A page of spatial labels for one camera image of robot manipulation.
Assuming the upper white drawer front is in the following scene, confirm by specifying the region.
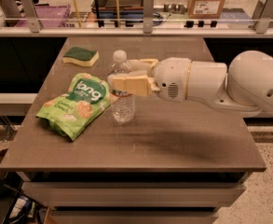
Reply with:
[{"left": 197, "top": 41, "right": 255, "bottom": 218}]
[{"left": 22, "top": 182, "right": 246, "bottom": 208}]

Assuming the purple plastic crate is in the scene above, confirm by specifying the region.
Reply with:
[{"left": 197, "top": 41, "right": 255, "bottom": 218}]
[{"left": 16, "top": 5, "right": 70, "bottom": 28}]

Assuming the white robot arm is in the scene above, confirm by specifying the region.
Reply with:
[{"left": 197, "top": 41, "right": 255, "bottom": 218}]
[{"left": 108, "top": 50, "right": 273, "bottom": 117}]

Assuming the green and yellow sponge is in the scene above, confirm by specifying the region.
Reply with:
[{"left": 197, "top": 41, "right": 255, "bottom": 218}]
[{"left": 62, "top": 47, "right": 99, "bottom": 67}]

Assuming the white drawer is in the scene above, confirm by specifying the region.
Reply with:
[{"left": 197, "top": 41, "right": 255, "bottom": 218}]
[
  {"left": 22, "top": 182, "right": 246, "bottom": 208},
  {"left": 50, "top": 211, "right": 218, "bottom": 224}
]

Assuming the clear plastic water bottle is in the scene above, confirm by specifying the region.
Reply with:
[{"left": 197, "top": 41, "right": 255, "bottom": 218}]
[{"left": 107, "top": 50, "right": 136, "bottom": 125}]

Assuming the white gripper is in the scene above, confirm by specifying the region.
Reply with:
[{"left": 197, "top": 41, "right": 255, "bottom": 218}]
[{"left": 112, "top": 58, "right": 191, "bottom": 102}]

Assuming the cardboard box with label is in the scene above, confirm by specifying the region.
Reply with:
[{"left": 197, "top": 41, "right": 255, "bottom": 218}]
[{"left": 187, "top": 0, "right": 225, "bottom": 19}]

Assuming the left metal railing bracket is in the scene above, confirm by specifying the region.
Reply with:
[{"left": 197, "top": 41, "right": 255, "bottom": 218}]
[{"left": 20, "top": 0, "right": 41, "bottom": 33}]

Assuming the green rice chip bag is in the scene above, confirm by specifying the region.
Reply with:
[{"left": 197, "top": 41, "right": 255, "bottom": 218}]
[{"left": 36, "top": 73, "right": 111, "bottom": 141}]

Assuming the middle metal railing bracket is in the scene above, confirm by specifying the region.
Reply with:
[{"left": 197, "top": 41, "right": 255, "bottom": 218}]
[{"left": 143, "top": 0, "right": 154, "bottom": 34}]

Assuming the lower white drawer front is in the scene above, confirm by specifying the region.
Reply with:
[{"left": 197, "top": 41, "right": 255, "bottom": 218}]
[{"left": 50, "top": 211, "right": 218, "bottom": 224}]

